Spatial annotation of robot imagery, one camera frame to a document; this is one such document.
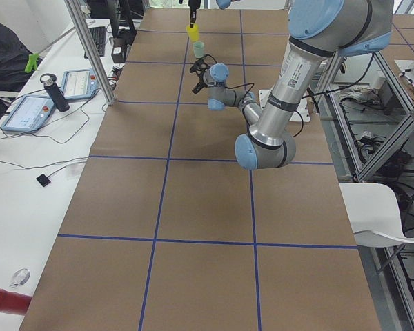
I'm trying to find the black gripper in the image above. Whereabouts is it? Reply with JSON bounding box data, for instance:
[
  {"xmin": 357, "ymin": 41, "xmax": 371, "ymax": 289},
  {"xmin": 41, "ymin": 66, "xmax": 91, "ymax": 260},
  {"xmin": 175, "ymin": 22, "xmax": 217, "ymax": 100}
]
[
  {"xmin": 192, "ymin": 70, "xmax": 208, "ymax": 94},
  {"xmin": 188, "ymin": 0, "xmax": 201, "ymax": 28}
]

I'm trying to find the yellow plastic cup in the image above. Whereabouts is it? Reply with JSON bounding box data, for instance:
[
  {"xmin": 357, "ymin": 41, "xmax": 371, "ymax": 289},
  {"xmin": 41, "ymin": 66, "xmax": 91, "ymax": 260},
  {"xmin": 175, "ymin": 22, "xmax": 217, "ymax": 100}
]
[{"xmin": 186, "ymin": 23, "xmax": 199, "ymax": 43}]

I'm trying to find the green plastic cup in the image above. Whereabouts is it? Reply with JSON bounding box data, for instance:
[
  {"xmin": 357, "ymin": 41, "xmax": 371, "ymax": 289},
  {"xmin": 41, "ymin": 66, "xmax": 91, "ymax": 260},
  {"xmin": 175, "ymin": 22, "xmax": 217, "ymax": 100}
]
[{"xmin": 193, "ymin": 41, "xmax": 205, "ymax": 59}]

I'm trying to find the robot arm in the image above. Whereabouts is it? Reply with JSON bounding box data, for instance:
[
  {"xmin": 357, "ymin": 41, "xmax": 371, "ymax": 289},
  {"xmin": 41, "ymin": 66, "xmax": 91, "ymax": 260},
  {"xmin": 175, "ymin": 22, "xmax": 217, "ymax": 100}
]
[
  {"xmin": 188, "ymin": 0, "xmax": 235, "ymax": 28},
  {"xmin": 190, "ymin": 0, "xmax": 393, "ymax": 170}
]

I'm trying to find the black box with label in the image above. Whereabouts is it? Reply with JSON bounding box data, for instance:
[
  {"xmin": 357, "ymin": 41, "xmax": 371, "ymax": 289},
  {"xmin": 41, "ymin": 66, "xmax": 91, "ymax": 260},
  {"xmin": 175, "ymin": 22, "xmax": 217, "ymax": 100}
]
[{"xmin": 111, "ymin": 37, "xmax": 127, "ymax": 63}]

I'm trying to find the black keyboard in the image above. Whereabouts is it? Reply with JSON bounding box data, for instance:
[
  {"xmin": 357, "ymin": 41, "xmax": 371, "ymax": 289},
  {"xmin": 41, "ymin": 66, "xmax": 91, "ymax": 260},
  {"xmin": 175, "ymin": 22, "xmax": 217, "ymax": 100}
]
[{"xmin": 89, "ymin": 26, "xmax": 106, "ymax": 57}]

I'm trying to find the far blue teach pendant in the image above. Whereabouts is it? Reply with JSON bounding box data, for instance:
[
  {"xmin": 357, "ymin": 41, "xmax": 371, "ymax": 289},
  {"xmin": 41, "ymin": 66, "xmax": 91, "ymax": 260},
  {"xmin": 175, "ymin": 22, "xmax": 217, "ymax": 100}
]
[{"xmin": 61, "ymin": 68, "xmax": 99, "ymax": 101}]

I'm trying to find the blue teach pendant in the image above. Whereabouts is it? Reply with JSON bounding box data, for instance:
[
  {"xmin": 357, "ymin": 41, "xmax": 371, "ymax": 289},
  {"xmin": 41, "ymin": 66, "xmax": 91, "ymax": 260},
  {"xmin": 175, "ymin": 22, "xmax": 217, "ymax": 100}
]
[
  {"xmin": 61, "ymin": 68, "xmax": 99, "ymax": 101},
  {"xmin": 1, "ymin": 96, "xmax": 55, "ymax": 132}
]

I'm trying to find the black water bottle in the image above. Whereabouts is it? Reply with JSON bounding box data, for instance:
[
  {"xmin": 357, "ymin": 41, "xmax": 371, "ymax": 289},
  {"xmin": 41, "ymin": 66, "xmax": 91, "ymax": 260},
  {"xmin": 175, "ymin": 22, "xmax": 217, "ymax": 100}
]
[{"xmin": 40, "ymin": 73, "xmax": 70, "ymax": 112}]

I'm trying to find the green clamp tool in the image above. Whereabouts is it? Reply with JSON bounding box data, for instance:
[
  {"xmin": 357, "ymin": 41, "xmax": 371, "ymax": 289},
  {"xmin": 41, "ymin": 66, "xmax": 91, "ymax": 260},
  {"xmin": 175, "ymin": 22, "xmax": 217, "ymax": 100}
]
[{"xmin": 24, "ymin": 53, "xmax": 43, "ymax": 73}]

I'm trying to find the near blue teach pendant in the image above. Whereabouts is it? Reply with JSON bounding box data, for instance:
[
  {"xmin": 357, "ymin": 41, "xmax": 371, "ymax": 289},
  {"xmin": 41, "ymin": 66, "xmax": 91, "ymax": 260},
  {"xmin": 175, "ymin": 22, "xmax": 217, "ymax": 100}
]
[{"xmin": 1, "ymin": 96, "xmax": 55, "ymax": 132}]

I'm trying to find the small black square pad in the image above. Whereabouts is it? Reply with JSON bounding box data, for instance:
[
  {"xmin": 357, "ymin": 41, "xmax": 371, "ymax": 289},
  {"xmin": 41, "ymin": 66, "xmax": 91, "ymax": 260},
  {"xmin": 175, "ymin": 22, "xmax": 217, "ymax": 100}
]
[{"xmin": 36, "ymin": 174, "xmax": 51, "ymax": 187}]

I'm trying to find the person in black jacket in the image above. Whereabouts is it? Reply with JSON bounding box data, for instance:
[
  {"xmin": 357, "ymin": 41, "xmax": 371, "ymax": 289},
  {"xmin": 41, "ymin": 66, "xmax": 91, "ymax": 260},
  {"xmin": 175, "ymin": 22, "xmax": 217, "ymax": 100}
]
[{"xmin": 0, "ymin": 23, "xmax": 32, "ymax": 118}]

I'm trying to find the clear tape roll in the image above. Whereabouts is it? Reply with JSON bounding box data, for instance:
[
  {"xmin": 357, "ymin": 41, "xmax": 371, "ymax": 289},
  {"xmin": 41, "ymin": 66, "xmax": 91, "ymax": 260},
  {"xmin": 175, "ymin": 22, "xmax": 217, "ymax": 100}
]
[{"xmin": 10, "ymin": 268, "xmax": 31, "ymax": 288}]

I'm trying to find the red cylinder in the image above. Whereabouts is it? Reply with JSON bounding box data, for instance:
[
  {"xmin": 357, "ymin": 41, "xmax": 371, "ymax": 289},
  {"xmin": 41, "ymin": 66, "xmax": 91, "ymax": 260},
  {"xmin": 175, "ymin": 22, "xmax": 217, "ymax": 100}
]
[{"xmin": 0, "ymin": 288, "xmax": 32, "ymax": 316}]

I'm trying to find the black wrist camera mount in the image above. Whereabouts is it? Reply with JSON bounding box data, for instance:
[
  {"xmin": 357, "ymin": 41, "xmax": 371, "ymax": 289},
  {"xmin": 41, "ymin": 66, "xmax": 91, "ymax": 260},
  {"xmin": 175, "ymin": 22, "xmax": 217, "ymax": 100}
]
[{"xmin": 189, "ymin": 58, "xmax": 210, "ymax": 74}]

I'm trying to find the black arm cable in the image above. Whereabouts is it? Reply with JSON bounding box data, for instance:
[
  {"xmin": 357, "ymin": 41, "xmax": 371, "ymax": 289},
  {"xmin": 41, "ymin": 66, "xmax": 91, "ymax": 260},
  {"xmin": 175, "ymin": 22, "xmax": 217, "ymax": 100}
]
[{"xmin": 199, "ymin": 53, "xmax": 377, "ymax": 139}]

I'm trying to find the aluminium frame post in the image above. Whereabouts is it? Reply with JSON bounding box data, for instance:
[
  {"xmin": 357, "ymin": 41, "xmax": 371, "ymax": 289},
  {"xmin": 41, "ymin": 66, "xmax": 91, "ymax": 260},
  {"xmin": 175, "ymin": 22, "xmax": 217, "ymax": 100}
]
[{"xmin": 64, "ymin": 0, "xmax": 115, "ymax": 106}]

